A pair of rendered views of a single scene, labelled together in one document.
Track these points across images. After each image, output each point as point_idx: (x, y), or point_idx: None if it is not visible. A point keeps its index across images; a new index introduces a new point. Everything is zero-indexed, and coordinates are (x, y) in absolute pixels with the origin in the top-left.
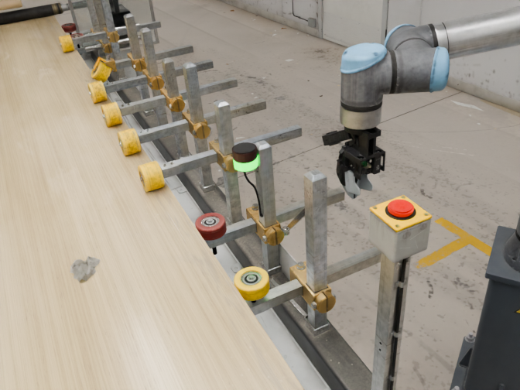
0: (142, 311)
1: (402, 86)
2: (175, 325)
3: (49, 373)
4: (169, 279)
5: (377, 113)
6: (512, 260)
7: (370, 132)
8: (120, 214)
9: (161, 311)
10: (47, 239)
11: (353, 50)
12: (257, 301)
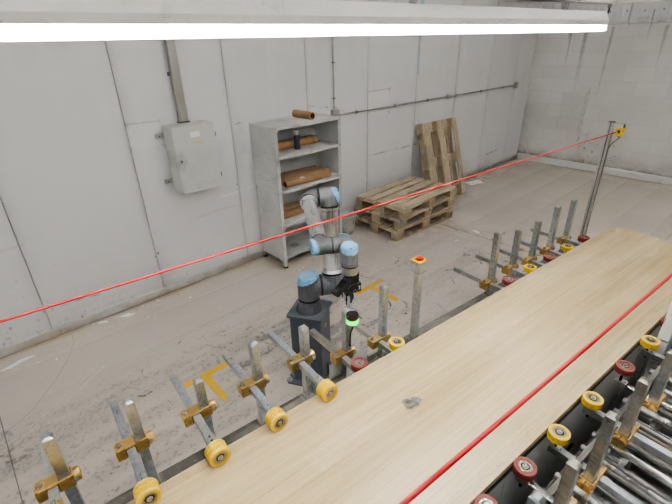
0: (429, 370)
1: None
2: (431, 358)
3: (474, 389)
4: (406, 367)
5: None
6: (315, 311)
7: None
8: (359, 404)
9: (426, 364)
10: (392, 433)
11: (350, 246)
12: None
